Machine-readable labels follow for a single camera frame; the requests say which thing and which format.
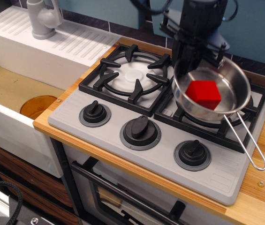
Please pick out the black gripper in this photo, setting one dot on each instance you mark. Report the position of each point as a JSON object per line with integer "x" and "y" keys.
{"x": 195, "y": 35}

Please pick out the red cube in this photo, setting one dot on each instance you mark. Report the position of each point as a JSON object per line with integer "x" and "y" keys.
{"x": 204, "y": 93}

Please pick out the grey stove top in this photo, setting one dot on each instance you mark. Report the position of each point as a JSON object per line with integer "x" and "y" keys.
{"x": 221, "y": 180}

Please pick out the black middle stove knob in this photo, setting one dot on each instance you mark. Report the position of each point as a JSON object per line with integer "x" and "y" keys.
{"x": 140, "y": 134}

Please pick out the black stove knob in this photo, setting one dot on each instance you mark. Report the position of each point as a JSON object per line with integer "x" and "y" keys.
{"x": 192, "y": 156}
{"x": 140, "y": 134}
{"x": 94, "y": 115}

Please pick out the black right stove knob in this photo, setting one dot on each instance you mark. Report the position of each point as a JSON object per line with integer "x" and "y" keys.
{"x": 192, "y": 156}

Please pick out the black left stove knob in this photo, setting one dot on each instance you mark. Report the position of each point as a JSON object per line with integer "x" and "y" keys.
{"x": 94, "y": 115}

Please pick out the black left burner grate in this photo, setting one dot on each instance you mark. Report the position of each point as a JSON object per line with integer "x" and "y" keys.
{"x": 132, "y": 78}

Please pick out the grey toy faucet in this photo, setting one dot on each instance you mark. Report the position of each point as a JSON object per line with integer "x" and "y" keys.
{"x": 43, "y": 21}

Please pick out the white sink unit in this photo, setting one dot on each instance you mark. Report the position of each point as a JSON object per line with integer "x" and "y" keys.
{"x": 30, "y": 68}

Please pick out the wooden drawer front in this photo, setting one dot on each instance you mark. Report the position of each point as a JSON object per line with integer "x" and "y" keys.
{"x": 41, "y": 191}

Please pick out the oven door with handle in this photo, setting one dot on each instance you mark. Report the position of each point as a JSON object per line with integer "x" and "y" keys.
{"x": 118, "y": 198}

